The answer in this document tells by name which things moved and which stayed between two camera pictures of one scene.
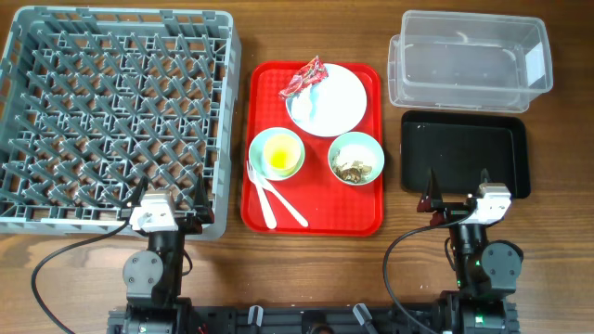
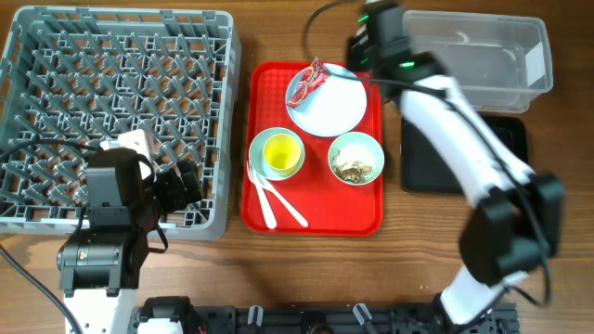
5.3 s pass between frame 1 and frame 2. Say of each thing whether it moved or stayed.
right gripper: moved
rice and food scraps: stayed
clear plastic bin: stayed
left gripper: moved
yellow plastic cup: stayed
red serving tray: stayed
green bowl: stayed
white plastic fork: stayed
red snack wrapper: moved
